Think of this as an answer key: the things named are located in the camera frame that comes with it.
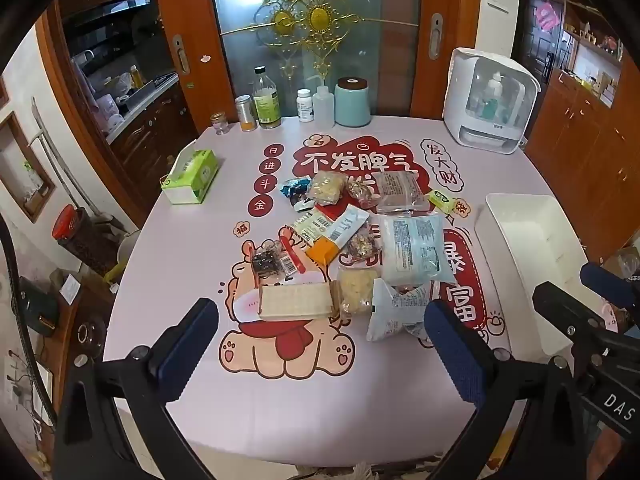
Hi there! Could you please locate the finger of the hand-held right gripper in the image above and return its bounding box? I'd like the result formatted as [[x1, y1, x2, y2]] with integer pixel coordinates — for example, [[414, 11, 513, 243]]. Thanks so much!
[[580, 262, 640, 311], [532, 282, 640, 386]]

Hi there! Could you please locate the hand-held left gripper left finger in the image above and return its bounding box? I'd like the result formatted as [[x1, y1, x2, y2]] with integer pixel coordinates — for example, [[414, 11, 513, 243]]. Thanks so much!
[[52, 297, 221, 480]]

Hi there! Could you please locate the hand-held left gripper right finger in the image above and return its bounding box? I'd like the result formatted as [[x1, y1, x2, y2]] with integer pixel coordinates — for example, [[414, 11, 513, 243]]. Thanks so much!
[[424, 299, 586, 480]]

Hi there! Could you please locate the white plastic bin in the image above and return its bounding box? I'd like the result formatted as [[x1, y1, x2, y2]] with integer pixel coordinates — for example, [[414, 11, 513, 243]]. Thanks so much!
[[472, 192, 608, 356]]

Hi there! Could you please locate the large white light-blue packet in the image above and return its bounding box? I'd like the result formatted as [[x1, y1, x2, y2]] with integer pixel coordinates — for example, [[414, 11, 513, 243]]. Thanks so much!
[[380, 212, 457, 287]]

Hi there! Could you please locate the beige cracker packet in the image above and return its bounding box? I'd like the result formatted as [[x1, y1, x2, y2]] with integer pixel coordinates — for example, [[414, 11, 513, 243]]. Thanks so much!
[[257, 281, 341, 322]]

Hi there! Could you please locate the pale yellow crispy snack packet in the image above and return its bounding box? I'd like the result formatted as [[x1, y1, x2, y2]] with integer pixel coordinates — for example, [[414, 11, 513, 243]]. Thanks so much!
[[306, 171, 348, 207], [336, 266, 383, 317]]

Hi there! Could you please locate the red-trim clear snack packet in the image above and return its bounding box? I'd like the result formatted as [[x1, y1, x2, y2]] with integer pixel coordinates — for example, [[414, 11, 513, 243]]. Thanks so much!
[[250, 227, 307, 282]]

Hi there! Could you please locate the clear mixed nut packet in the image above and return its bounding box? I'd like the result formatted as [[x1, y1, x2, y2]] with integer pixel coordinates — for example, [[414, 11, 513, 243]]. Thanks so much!
[[346, 180, 378, 208], [345, 225, 385, 263]]

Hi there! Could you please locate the orange snack packet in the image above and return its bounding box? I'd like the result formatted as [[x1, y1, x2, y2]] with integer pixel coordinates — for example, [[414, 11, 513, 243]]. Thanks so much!
[[304, 237, 346, 267]]

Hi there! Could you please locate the white barcode snack packet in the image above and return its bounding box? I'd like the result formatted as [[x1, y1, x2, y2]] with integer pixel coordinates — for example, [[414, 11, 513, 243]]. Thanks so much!
[[290, 209, 335, 243]]

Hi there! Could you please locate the person's right forearm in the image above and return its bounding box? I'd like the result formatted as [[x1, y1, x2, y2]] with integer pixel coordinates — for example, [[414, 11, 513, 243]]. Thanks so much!
[[585, 427, 628, 480]]

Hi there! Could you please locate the yellow-green small snack packet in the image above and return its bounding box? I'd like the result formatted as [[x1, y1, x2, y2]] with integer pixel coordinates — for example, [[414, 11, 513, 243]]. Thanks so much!
[[427, 189, 465, 217]]

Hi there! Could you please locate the wooden sideboard cabinet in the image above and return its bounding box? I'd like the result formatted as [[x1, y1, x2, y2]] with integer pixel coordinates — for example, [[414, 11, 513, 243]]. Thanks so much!
[[524, 67, 640, 263]]

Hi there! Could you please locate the black bag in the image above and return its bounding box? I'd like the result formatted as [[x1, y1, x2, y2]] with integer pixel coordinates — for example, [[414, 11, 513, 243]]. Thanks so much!
[[14, 279, 62, 337]]

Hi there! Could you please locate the red-lid dark jar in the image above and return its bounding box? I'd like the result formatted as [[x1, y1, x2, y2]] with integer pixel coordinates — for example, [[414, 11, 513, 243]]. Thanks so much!
[[52, 204, 120, 277]]

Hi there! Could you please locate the green tissue box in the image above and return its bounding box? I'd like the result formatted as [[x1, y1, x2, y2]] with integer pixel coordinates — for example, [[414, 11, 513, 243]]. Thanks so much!
[[161, 149, 221, 206]]

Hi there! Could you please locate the large brown snack packet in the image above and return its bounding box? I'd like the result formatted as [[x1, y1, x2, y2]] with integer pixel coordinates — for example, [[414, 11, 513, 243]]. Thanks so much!
[[372, 171, 432, 213]]

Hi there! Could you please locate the blue black candy wrapper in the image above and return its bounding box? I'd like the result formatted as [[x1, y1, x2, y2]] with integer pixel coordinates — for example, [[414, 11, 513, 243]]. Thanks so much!
[[280, 179, 312, 202]]

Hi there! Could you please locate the white countertop appliance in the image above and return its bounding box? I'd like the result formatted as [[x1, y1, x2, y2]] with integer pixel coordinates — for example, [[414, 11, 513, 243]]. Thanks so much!
[[442, 47, 542, 156]]

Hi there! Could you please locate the wooden kitchen cabinet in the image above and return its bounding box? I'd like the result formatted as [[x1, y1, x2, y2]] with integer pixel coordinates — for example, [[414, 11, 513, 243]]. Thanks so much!
[[104, 74, 201, 203]]

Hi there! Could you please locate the silver orange can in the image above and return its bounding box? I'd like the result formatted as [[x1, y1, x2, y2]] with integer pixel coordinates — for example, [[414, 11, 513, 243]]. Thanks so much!
[[235, 95, 258, 133]]

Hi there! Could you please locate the glass bottle with green label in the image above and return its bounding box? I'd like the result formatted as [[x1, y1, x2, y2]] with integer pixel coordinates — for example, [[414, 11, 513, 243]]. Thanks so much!
[[251, 66, 283, 130]]

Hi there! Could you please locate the white pill bottle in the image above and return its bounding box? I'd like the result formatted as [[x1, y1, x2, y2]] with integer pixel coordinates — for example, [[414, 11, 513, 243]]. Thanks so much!
[[296, 89, 315, 123]]

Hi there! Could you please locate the teal canister with brown lid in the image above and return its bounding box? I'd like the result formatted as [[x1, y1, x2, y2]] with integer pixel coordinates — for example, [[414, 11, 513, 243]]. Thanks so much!
[[334, 76, 372, 128]]

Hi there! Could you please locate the pink paper decoration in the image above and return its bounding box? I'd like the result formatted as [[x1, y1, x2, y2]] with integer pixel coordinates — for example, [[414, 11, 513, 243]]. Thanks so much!
[[535, 0, 562, 32]]

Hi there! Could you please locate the white squeeze bottle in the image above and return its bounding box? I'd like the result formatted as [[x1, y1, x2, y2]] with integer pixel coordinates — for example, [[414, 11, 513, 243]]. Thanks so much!
[[312, 85, 336, 128]]

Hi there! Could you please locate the wooden door with glass panel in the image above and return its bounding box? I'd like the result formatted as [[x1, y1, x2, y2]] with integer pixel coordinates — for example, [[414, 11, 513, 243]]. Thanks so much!
[[150, 0, 478, 128]]

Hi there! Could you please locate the wooden picture frame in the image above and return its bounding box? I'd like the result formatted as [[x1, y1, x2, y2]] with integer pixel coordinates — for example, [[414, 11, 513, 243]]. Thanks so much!
[[0, 111, 57, 224]]

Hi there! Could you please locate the metal door handle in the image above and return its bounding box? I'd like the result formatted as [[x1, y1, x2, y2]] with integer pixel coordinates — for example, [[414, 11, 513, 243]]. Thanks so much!
[[428, 12, 445, 59], [171, 34, 191, 75]]

